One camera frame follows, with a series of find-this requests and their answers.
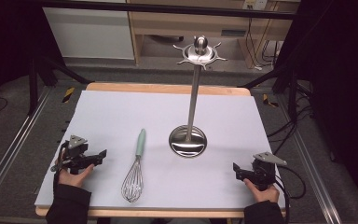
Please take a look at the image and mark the black floor cables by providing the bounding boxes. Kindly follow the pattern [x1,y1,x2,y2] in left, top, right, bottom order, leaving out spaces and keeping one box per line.
[266,104,315,157]

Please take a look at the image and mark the pale lavender table mat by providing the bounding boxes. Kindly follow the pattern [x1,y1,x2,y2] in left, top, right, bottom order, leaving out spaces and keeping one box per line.
[34,90,287,210]

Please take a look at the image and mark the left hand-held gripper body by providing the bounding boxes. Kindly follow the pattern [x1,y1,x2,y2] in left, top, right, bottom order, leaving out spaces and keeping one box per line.
[50,134,93,175]

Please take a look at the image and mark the dark curtain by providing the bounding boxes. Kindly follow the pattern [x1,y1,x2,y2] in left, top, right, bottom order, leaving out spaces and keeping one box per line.
[274,0,358,216]
[0,0,65,120]

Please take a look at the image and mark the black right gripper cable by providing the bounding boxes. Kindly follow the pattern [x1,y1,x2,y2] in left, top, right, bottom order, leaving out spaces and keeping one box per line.
[272,165,308,224]

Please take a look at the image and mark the white power strip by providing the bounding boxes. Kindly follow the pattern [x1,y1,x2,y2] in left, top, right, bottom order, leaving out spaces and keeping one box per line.
[242,0,269,11]

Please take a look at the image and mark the steel utensil stand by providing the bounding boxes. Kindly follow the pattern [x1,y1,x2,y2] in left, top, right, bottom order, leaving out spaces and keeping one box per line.
[168,35,228,159]

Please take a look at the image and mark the wooden table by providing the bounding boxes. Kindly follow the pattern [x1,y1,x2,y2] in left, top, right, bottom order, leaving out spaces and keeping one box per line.
[34,81,287,219]

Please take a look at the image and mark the person's left hand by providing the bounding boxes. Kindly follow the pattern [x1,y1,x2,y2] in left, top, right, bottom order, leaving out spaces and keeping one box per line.
[57,149,96,189]

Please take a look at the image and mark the black horizontal frame bar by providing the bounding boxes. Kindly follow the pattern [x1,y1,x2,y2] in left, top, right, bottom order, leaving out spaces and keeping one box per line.
[41,0,296,21]

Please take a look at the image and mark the person's right hand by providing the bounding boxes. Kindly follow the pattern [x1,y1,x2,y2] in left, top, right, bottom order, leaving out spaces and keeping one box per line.
[242,177,281,204]

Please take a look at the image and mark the yellow black hazard tape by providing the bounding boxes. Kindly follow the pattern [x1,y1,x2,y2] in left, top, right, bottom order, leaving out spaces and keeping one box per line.
[62,86,76,104]
[262,93,280,108]

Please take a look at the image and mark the metal floor rail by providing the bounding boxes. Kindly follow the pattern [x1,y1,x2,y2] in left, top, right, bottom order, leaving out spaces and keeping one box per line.
[278,92,343,224]
[0,86,53,217]

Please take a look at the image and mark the white cabinet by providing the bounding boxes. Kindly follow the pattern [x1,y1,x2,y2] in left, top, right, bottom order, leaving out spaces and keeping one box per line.
[42,7,135,61]

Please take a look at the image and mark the cables under desk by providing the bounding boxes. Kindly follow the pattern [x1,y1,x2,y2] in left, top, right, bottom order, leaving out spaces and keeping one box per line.
[244,17,282,71]

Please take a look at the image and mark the light wooden desk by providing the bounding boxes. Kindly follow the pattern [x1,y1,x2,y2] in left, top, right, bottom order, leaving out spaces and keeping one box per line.
[126,0,296,70]

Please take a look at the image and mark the black frame leg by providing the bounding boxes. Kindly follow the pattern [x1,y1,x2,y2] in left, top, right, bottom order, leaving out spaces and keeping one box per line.
[27,55,91,117]
[237,61,313,123]

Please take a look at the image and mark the green-handled steel whisk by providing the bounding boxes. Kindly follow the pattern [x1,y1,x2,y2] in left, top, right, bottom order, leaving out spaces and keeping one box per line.
[120,128,147,203]

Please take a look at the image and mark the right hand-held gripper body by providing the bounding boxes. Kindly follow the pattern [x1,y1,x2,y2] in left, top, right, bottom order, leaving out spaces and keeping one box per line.
[244,151,288,191]

